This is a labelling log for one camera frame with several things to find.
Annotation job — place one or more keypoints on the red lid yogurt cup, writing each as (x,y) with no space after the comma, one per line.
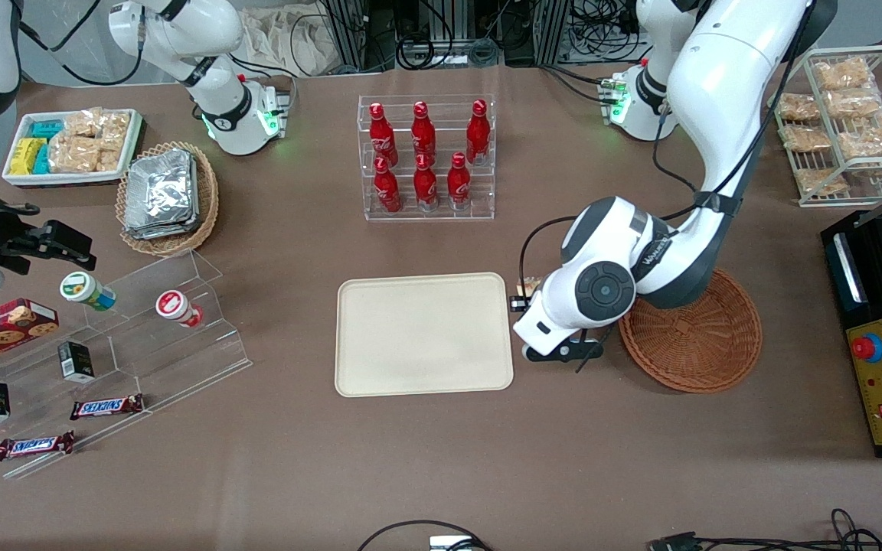
(173,304)

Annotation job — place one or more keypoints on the red Coca-Cola bottle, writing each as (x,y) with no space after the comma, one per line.
(458,185)
(388,190)
(423,136)
(426,187)
(478,136)
(381,138)

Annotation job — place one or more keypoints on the green lid yogurt cup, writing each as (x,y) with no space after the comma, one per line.
(81,288)

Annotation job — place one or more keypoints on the red tartan cookie box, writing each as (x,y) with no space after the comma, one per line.
(4,333)

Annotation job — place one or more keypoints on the white plug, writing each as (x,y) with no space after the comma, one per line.
(449,544)

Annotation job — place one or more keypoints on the beige cloth bag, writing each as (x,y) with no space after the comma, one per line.
(288,38)

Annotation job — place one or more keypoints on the beige plastic tray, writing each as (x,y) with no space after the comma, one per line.
(422,333)

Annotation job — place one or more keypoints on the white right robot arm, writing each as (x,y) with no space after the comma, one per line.
(238,126)

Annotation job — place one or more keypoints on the yellow snack packet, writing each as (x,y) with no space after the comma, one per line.
(24,157)

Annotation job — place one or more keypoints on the Snickers chocolate bar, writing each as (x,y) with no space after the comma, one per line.
(35,445)
(106,407)

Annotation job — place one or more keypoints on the black machine with yellow panel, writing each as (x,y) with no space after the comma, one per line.
(870,291)

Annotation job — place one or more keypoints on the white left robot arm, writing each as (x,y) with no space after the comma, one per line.
(732,99)

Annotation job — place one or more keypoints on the triangle sandwich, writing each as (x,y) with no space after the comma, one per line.
(529,288)

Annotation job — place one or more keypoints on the teal snack packet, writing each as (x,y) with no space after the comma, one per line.
(42,161)
(47,128)

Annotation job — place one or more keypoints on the clear acrylic stepped shelf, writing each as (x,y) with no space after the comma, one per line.
(181,360)

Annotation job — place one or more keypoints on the clear acrylic bottle rack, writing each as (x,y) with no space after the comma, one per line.
(441,218)

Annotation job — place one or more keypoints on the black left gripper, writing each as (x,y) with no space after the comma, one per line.
(519,302)

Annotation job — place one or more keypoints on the silver foil pouch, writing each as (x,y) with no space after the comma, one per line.
(159,187)
(161,233)

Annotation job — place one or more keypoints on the white rectangular snack tray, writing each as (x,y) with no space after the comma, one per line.
(66,179)

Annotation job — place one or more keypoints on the clear bag of crackers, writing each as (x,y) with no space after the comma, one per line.
(843,73)
(854,103)
(797,107)
(109,158)
(115,126)
(83,124)
(805,138)
(820,182)
(870,138)
(72,154)

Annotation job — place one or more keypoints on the aluminium frame rack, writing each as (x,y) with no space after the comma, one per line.
(349,30)

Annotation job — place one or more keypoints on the brown wicker basket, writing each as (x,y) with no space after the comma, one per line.
(701,344)

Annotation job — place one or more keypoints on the light wicker basket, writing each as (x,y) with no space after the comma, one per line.
(207,199)

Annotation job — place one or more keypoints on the red emergency stop button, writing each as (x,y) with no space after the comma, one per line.
(867,348)

